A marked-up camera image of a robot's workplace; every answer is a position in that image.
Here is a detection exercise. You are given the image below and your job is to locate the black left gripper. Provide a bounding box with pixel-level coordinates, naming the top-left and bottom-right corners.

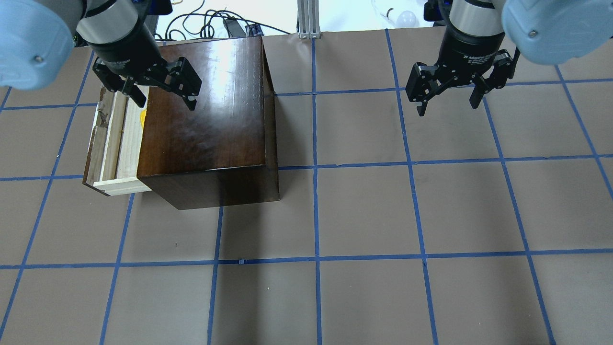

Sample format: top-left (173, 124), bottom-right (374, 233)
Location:
top-left (93, 57), bottom-right (202, 111)

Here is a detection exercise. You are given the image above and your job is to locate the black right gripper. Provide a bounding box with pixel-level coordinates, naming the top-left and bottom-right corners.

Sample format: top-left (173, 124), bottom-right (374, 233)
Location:
top-left (406, 49), bottom-right (521, 116)

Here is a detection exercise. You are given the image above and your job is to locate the yellow corn cob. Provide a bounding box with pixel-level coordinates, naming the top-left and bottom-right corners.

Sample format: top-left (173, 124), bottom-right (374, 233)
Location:
top-left (138, 109), bottom-right (147, 129)

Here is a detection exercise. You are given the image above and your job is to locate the light wooden drawer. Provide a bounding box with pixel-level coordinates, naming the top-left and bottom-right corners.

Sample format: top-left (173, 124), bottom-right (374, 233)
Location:
top-left (82, 86), bottom-right (151, 196)

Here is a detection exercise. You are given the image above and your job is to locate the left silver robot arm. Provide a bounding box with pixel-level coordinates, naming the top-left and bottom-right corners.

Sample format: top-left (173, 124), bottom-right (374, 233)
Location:
top-left (0, 0), bottom-right (202, 111)

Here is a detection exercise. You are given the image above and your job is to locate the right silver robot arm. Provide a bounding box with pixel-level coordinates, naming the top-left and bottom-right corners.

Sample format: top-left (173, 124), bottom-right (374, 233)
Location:
top-left (405, 0), bottom-right (613, 116)

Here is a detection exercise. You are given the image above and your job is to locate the dark wooden drawer cabinet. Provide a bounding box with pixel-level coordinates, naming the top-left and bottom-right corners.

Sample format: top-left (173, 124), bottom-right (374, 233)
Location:
top-left (136, 36), bottom-right (280, 210)

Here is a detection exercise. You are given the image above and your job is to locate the white light bulb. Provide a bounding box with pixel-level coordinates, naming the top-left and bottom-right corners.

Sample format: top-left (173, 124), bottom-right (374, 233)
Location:
top-left (371, 0), bottom-right (420, 28)

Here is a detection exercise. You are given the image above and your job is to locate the black power adapter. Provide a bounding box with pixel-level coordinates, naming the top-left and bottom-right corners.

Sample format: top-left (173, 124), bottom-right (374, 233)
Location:
top-left (223, 17), bottom-right (247, 38)

